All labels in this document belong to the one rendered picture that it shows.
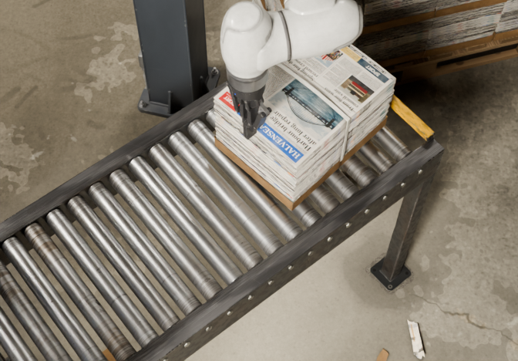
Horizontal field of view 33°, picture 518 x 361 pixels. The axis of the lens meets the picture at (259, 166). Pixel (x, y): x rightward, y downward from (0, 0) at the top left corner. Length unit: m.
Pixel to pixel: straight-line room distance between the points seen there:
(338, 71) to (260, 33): 0.57
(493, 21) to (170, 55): 1.22
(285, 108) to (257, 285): 0.44
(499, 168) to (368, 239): 0.59
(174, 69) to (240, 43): 1.52
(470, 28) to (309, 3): 1.72
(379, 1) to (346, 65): 0.84
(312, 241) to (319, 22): 0.69
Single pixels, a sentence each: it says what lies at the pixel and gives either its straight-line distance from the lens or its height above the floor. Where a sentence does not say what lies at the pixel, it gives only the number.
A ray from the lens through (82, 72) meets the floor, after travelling 3.59.
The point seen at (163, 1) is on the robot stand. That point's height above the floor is 0.62.
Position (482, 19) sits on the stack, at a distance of 3.42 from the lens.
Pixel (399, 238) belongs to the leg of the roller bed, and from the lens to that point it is 2.84.
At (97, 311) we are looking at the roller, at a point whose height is 0.80.
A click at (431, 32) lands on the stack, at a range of 3.34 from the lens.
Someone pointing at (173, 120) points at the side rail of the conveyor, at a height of 0.80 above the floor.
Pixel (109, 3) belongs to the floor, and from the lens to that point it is 3.81.
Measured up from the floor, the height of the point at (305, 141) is 1.03.
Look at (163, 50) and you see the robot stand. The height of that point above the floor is 0.36.
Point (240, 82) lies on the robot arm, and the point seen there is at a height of 1.34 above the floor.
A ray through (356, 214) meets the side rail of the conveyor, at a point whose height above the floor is 0.80.
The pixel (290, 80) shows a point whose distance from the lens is 2.22.
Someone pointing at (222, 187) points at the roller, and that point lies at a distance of 2.31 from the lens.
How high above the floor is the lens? 2.80
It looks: 59 degrees down
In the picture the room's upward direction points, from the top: 1 degrees clockwise
